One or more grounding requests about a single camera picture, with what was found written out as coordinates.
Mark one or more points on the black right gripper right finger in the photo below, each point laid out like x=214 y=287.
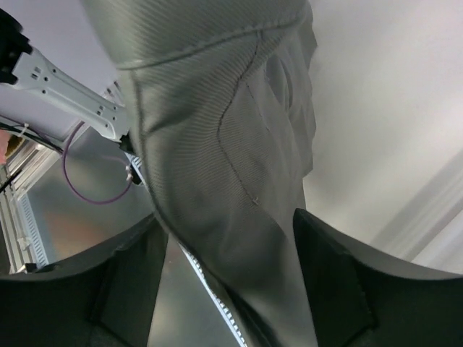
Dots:
x=361 y=296

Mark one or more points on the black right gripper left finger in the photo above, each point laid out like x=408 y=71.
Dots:
x=103 y=296

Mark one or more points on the grey skirt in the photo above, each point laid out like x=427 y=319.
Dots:
x=218 y=98

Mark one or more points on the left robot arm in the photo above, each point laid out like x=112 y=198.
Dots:
x=24 y=67

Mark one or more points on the aluminium frame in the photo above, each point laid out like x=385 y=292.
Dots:
x=25 y=240

